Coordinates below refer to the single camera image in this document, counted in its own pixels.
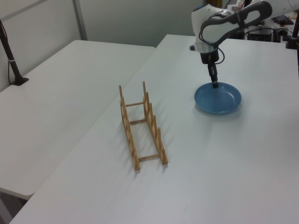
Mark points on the blue round plate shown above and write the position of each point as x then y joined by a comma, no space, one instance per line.
217,102

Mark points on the black table clamp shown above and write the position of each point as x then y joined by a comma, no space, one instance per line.
280,32

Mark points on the black camera stand with base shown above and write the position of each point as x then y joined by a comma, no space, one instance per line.
10,58

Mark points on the black clamped camera stand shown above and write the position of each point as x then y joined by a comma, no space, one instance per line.
294,30

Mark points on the black electronics box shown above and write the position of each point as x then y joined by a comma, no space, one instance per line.
260,35

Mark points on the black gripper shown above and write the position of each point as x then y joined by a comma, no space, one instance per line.
210,58

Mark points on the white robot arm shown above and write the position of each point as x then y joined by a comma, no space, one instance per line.
215,30

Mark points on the wooden plate rack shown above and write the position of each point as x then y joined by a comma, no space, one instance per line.
151,121

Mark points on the black keyboard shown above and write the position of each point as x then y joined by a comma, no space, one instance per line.
283,19

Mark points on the grey partition post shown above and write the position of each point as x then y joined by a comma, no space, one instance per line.
80,21

